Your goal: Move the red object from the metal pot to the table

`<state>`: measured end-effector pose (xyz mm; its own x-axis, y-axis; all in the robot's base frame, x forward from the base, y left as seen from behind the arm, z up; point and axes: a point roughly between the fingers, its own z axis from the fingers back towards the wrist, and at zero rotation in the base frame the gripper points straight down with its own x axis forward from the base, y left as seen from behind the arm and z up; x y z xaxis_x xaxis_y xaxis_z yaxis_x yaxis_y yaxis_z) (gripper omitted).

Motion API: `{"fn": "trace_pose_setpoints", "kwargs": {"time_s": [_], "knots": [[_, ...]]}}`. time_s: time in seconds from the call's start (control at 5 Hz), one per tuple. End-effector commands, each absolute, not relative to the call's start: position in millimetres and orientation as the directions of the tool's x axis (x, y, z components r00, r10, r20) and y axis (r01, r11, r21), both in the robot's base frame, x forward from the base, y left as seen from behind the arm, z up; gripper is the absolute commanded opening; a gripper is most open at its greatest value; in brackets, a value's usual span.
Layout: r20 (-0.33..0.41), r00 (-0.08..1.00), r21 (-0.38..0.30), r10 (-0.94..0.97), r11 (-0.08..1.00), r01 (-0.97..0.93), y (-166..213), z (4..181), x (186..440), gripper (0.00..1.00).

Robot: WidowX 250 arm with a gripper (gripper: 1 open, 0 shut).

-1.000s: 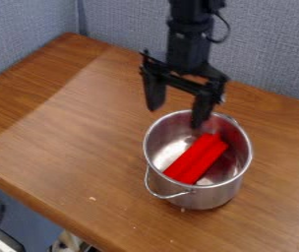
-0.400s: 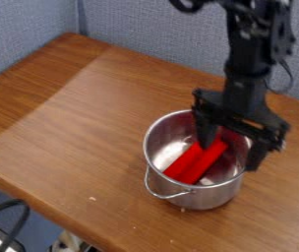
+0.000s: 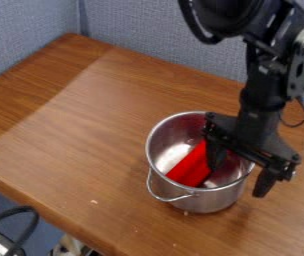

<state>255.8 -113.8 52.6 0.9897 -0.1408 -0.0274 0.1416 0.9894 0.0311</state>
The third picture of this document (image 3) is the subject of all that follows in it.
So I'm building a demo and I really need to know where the black cable under table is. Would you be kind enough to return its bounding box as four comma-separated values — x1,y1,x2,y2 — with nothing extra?
0,205,41,256

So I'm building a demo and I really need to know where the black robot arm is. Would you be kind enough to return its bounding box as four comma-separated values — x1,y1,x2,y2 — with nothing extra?
178,0,304,198

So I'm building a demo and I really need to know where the stainless steel pot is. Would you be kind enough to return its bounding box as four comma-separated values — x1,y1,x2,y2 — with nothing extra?
145,111,254,214

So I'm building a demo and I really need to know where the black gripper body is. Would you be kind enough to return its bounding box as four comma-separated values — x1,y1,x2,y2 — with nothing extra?
203,112,302,181

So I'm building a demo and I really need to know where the white object under table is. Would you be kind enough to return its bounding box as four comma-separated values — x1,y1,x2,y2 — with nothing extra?
48,234,100,256

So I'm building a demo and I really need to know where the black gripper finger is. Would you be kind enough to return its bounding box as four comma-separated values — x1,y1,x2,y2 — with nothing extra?
252,167,278,198
206,140,227,171

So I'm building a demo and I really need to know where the red block object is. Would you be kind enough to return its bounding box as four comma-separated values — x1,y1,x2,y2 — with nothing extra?
165,140,212,187

